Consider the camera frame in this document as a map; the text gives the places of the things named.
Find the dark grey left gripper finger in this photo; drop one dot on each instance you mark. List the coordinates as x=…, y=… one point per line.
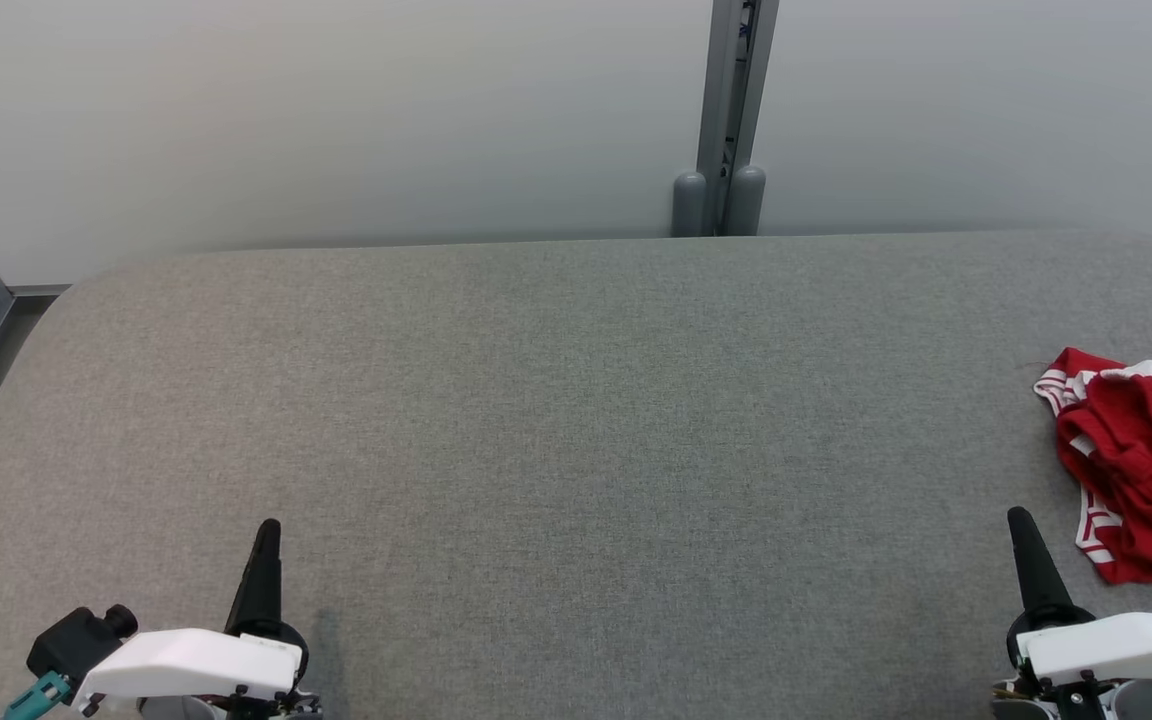
x=261, y=590

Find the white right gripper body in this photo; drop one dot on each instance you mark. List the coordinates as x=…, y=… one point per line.
x=1116, y=645

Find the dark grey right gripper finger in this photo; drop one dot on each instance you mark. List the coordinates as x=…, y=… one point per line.
x=1036, y=575

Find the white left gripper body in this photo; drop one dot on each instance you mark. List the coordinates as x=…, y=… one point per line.
x=186, y=665

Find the red Bulls basketball jersey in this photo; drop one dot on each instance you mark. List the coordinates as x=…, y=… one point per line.
x=1061, y=385

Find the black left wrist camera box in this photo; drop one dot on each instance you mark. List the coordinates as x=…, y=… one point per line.
x=71, y=645

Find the grey partition post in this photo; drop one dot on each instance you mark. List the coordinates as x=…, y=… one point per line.
x=731, y=100

